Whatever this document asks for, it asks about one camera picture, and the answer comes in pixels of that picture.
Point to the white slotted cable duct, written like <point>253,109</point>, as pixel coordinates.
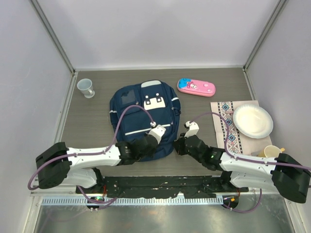
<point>179,200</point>

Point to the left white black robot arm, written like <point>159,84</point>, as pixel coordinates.
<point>60,164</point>

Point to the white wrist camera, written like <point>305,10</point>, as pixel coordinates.
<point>192,128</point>
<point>157,131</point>

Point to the patterned beige placemat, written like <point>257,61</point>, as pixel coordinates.
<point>224,125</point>

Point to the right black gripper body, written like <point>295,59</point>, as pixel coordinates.
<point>182,149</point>

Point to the white shallow bowl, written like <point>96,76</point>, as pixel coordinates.
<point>253,121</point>

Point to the navy blue student backpack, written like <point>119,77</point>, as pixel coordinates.
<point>154,99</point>

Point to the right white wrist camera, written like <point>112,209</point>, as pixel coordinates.
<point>192,128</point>

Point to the pink cartoon pencil case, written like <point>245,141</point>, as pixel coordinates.
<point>196,87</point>

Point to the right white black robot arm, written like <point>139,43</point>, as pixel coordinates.
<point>282,174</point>

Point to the light blue footed cup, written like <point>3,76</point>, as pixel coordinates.
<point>85,86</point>

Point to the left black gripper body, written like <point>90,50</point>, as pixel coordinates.
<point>150,154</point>

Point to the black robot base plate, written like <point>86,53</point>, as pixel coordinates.
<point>162,187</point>

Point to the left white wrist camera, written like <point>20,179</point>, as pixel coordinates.
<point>157,131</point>

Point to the cream yellow mug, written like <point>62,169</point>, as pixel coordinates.
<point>271,151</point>

